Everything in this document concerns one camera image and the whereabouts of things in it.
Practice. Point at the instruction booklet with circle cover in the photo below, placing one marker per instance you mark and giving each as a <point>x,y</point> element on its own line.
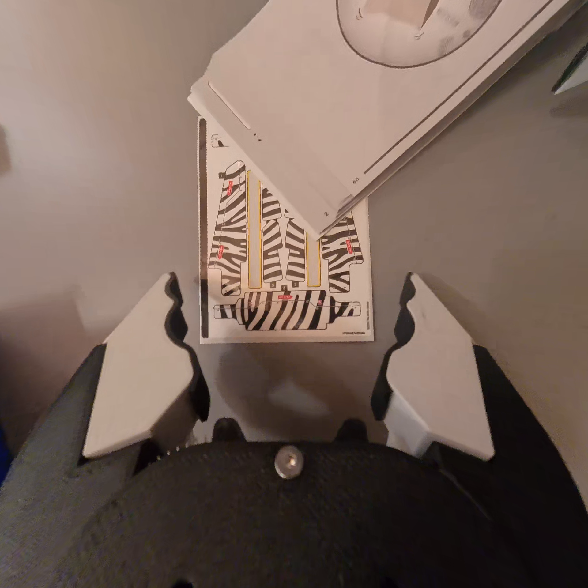
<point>298,92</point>

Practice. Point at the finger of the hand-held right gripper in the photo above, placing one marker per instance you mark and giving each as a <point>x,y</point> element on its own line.
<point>576,73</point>

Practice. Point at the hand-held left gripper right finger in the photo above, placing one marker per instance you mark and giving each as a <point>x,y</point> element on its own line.
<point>436,381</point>

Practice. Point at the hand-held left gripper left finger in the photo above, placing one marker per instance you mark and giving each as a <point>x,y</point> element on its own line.
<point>142,381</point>

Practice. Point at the zebra striped sticker sheet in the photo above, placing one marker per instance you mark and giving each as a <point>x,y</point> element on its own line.
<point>280,312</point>

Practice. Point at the white instruction booklet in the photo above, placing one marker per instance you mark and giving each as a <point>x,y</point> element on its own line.
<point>459,117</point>

